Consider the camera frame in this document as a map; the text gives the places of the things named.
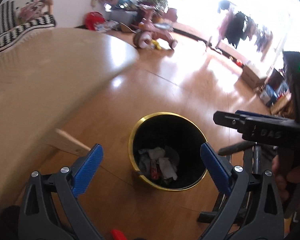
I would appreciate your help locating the wooden table leg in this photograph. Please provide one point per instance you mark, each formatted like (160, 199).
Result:
(70, 142)

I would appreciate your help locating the red bag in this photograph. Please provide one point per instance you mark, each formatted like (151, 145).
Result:
(93, 21)

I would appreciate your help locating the blue white paper ball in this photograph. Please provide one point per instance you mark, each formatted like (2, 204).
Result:
(143, 162)

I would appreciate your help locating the yellow toy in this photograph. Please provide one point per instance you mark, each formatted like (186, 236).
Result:
(156, 45)

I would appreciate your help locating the red plastic object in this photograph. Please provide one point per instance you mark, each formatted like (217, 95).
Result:
(117, 235)

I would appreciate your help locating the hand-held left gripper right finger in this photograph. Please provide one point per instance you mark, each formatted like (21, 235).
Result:
(216, 170)

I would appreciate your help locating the red wrapper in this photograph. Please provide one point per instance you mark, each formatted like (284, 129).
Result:
(155, 173)

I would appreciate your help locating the grey low cabinet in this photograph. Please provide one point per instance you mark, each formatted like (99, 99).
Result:
(123, 17)

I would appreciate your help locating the white tissue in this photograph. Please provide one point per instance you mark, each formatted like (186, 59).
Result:
(167, 167)

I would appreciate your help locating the pink tricycle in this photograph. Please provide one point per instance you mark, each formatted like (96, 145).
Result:
(152, 28)

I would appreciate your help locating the wooden frame sofa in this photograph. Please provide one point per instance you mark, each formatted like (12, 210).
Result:
(49, 5)

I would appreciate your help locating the pile of paper scraps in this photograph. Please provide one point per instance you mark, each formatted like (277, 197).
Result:
(107, 26)

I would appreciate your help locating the cardboard box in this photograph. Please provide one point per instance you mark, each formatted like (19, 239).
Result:
(252, 76)

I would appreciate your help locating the black gold-rimmed trash bin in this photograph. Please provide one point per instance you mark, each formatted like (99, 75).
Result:
(165, 130)

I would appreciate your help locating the person's right hand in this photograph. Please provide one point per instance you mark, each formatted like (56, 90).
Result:
(281, 180)

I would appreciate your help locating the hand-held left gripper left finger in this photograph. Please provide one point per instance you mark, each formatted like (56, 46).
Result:
(87, 172)

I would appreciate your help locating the pink cartoon pillow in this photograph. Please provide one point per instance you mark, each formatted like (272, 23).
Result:
(30, 12)

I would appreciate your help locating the black white striped blanket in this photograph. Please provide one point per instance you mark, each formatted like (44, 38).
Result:
(5, 35)

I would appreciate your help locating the clothes drying rack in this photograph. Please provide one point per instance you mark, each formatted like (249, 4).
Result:
(237, 30)

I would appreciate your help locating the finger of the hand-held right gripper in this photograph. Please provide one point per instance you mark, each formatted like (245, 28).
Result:
(255, 114)
(225, 118)

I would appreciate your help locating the cardboard piece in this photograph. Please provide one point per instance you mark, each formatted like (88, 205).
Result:
(126, 28)

